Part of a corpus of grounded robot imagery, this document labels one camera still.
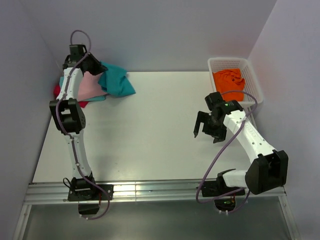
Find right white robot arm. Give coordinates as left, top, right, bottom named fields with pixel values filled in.
left=193, top=110, right=289, bottom=197

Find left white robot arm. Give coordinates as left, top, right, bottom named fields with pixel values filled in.
left=49, top=52, right=106, bottom=200

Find white plastic basket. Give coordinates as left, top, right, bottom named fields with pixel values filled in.
left=207, top=57, right=263, bottom=104

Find aluminium mounting rail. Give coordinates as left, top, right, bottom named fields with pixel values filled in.
left=23, top=178, right=287, bottom=205

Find orange crumpled t shirt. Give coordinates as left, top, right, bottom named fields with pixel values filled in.
left=212, top=68, right=246, bottom=102

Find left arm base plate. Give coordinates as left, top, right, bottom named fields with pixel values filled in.
left=67, top=184, right=114, bottom=202

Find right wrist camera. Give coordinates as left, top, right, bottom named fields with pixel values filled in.
left=204, top=92, right=243, bottom=116

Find folded red t shirt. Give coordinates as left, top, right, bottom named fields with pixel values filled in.
left=53, top=84, right=89, bottom=108

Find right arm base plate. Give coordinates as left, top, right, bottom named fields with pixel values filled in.
left=200, top=178, right=246, bottom=198

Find folded pink t shirt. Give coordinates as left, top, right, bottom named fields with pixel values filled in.
left=77, top=71, right=106, bottom=101

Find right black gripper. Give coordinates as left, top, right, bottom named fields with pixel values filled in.
left=194, top=110, right=228, bottom=144

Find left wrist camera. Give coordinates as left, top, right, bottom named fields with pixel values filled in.
left=69, top=44, right=87, bottom=62

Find folded light teal t shirt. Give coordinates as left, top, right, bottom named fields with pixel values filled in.
left=59, top=76, right=106, bottom=102

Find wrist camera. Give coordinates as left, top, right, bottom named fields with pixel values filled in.
left=204, top=92, right=243, bottom=116
left=69, top=44, right=87, bottom=62

